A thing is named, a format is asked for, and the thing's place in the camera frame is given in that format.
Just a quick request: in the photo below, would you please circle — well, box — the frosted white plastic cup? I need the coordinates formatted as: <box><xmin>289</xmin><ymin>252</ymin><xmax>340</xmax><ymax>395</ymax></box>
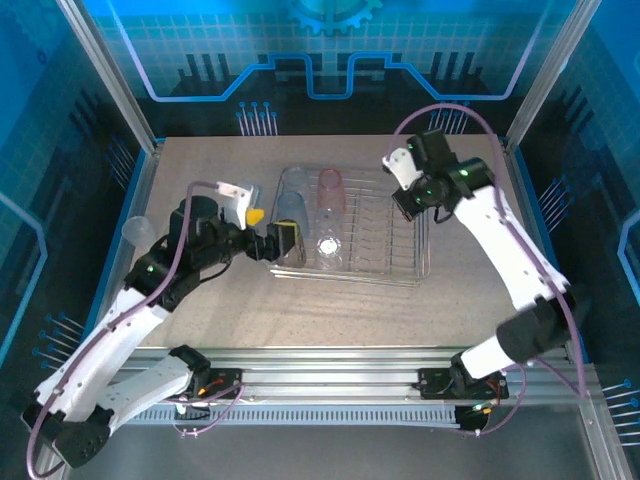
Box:
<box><xmin>121</xmin><ymin>215</ymin><xmax>157</xmax><ymax>251</ymax></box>

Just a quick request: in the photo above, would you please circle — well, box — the blue textured plastic cup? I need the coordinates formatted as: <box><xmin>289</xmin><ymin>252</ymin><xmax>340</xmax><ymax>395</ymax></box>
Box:
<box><xmin>275</xmin><ymin>191</ymin><xmax>311</xmax><ymax>236</ymax></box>

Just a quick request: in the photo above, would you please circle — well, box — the chrome wire dish rack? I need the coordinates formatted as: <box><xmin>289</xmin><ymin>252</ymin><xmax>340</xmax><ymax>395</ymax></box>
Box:
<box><xmin>267</xmin><ymin>166</ymin><xmax>432</xmax><ymax>290</ymax></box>

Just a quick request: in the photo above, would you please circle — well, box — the red plastic cup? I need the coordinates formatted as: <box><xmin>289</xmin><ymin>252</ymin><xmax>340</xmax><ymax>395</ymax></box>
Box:
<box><xmin>316</xmin><ymin>168</ymin><xmax>347</xmax><ymax>211</ymax></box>

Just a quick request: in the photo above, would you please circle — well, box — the dark grey plastic cup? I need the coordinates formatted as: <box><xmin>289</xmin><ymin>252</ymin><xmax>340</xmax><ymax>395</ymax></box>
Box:
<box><xmin>272</xmin><ymin>219</ymin><xmax>308</xmax><ymax>268</ymax></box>

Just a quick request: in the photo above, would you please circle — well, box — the aluminium frame post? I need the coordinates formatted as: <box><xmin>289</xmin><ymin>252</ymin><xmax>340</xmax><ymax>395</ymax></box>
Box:
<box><xmin>55</xmin><ymin>0</ymin><xmax>160</xmax><ymax>154</ymax></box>
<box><xmin>503</xmin><ymin>0</ymin><xmax>604</xmax><ymax>151</ymax></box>

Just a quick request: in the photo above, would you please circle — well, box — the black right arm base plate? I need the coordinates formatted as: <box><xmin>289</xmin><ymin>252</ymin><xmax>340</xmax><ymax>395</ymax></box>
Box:
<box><xmin>418</xmin><ymin>367</ymin><xmax>510</xmax><ymax>401</ymax></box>

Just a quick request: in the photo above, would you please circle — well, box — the grey metal shelf plate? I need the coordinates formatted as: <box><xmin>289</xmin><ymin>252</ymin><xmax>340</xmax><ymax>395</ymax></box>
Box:
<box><xmin>49</xmin><ymin>422</ymin><xmax>601</xmax><ymax>480</ymax></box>

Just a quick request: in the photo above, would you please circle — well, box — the purple cable loop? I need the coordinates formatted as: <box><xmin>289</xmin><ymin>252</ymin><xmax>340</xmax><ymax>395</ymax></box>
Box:
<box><xmin>462</xmin><ymin>363</ymin><xmax>528</xmax><ymax>439</ymax></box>
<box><xmin>172</xmin><ymin>377</ymin><xmax>250</xmax><ymax>440</ymax></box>

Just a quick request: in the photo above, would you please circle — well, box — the slotted grey cable duct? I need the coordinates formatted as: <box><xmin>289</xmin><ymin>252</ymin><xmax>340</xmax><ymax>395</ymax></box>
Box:
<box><xmin>134</xmin><ymin>403</ymin><xmax>461</xmax><ymax>429</ymax></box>

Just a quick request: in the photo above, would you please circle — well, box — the aluminium mounting rail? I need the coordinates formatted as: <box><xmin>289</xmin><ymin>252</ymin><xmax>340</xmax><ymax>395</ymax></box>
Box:
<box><xmin>107</xmin><ymin>347</ymin><xmax>601</xmax><ymax>404</ymax></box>

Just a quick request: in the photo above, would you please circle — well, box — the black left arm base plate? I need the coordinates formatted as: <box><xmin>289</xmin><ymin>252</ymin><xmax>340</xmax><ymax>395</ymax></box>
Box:
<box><xmin>197</xmin><ymin>367</ymin><xmax>246</xmax><ymax>401</ymax></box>

